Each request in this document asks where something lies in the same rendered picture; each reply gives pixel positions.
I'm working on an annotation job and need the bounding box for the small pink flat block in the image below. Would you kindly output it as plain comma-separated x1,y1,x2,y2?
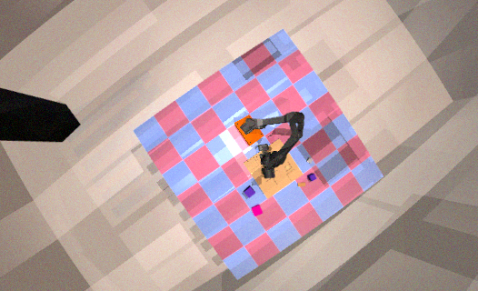
252,204,263,216

